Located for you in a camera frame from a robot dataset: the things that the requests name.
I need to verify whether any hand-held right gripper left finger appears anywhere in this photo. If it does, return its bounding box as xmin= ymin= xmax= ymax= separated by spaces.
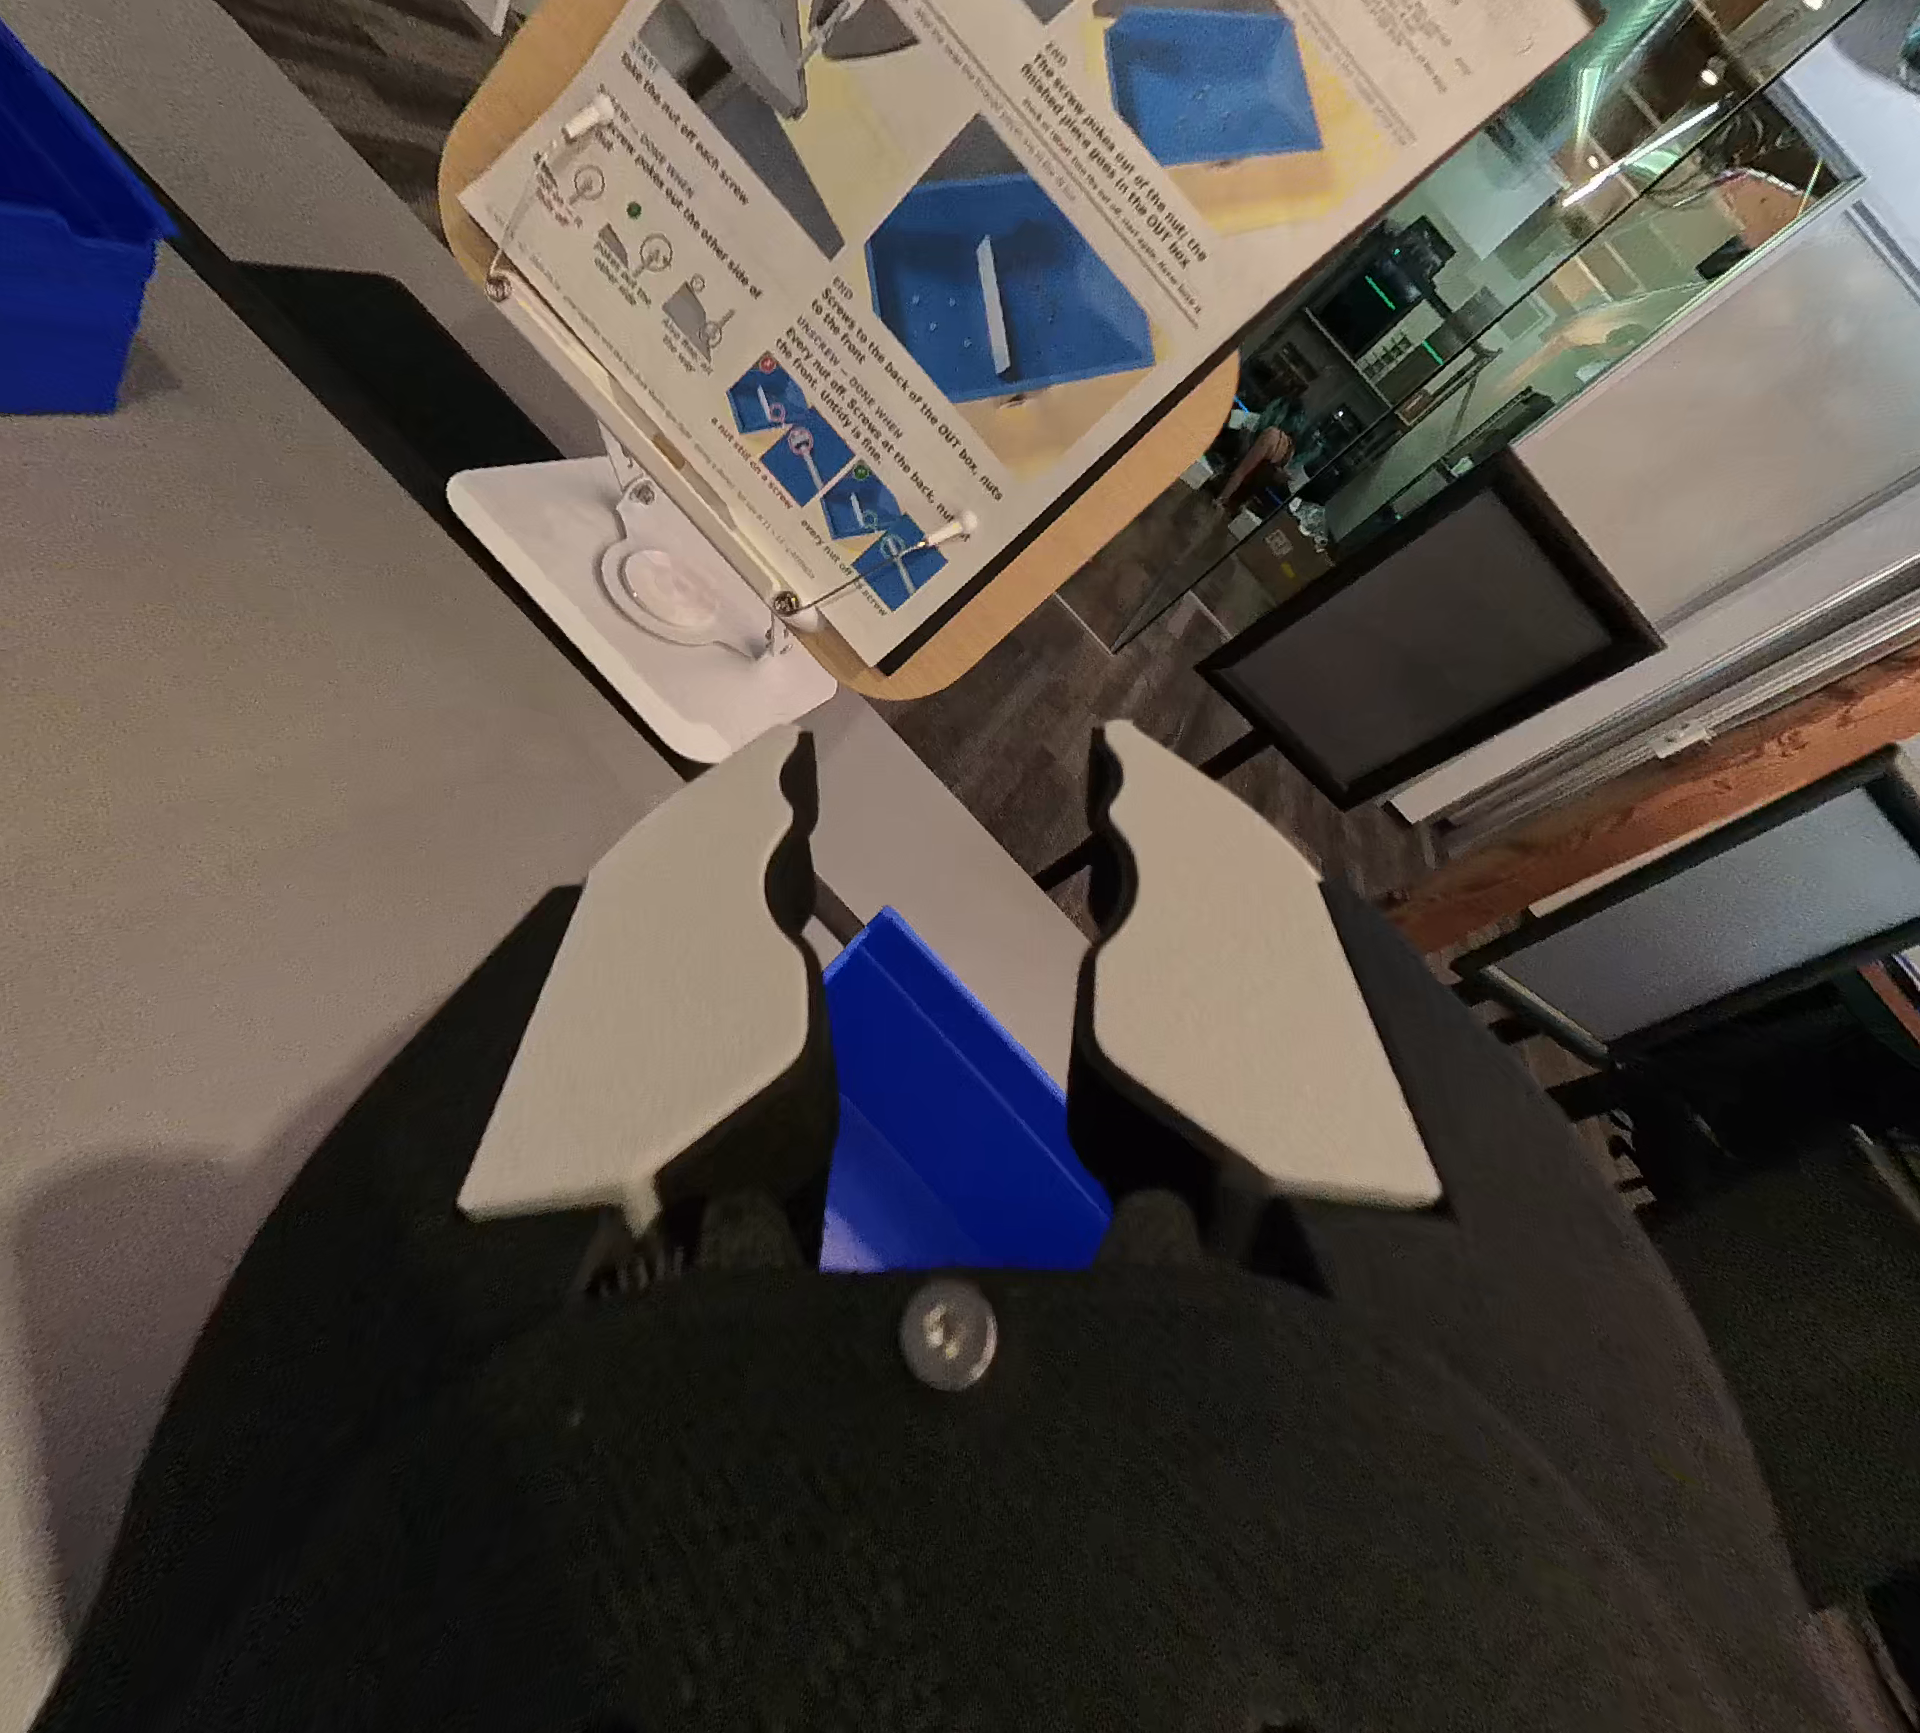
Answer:
xmin=455 ymin=725 xmax=836 ymax=1278

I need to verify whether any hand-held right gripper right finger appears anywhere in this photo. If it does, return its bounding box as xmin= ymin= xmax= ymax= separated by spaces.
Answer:
xmin=1064 ymin=718 xmax=1445 ymax=1258

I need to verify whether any blue divided plastic bin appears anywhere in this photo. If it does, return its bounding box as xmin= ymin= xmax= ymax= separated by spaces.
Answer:
xmin=0 ymin=22 xmax=180 ymax=420

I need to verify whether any grey board on black stand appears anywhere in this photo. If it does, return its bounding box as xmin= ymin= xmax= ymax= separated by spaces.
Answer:
xmin=1197 ymin=470 xmax=1671 ymax=817
xmin=1451 ymin=745 xmax=1920 ymax=1061

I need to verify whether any white stand base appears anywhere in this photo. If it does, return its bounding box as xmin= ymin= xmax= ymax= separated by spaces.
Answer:
xmin=445 ymin=459 xmax=840 ymax=768

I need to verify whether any glass partition panel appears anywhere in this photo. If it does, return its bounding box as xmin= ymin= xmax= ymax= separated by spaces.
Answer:
xmin=1111 ymin=0 xmax=1920 ymax=657

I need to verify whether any wire page holder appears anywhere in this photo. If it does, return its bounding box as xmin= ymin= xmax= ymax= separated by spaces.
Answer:
xmin=770 ymin=512 xmax=981 ymax=618
xmin=487 ymin=91 xmax=622 ymax=305

